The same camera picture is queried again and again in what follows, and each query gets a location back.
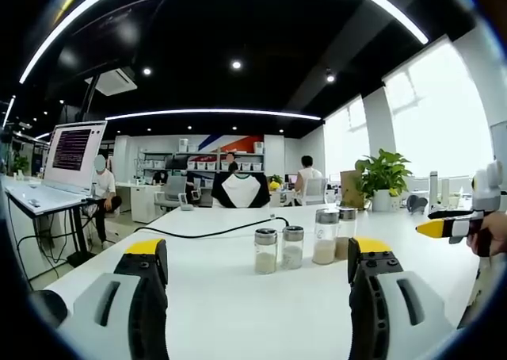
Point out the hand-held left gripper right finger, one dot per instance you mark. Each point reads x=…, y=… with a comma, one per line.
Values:
x=396, y=312

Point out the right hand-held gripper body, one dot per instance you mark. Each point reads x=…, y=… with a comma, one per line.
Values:
x=488, y=189

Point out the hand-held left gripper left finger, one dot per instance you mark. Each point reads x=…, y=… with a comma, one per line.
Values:
x=119, y=312

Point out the tall glass seasoning bottle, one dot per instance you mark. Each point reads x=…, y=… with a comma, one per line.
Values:
x=325, y=241
x=345, y=237

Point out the short glass seasoning bottle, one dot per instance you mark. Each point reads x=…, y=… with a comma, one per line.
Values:
x=265, y=255
x=292, y=251

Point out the white tall bottle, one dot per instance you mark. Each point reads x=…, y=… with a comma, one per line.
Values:
x=433, y=187

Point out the person's right hand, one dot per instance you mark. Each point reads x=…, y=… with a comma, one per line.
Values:
x=493, y=233

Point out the green potted plant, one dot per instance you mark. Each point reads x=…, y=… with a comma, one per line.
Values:
x=382, y=173

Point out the brown paper bag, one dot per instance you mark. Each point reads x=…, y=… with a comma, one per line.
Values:
x=350, y=189

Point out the white cabinet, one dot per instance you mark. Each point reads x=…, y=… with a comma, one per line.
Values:
x=144, y=201

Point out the grey office chair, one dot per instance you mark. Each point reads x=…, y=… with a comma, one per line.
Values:
x=172, y=191

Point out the white standing desk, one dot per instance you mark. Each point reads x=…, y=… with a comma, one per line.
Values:
x=43, y=199

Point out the large white-framed monitor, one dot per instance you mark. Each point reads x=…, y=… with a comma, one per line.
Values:
x=73, y=154

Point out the shelf of white bins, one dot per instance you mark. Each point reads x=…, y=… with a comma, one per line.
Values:
x=206, y=163

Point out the black and white shirt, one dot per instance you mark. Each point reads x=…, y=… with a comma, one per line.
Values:
x=241, y=189

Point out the short ceiling light strip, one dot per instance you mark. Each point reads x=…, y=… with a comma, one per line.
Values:
x=214, y=112

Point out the ceiling air conditioner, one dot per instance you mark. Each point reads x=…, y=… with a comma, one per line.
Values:
x=117, y=82

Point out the long ceiling light strip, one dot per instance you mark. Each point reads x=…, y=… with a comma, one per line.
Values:
x=51, y=39

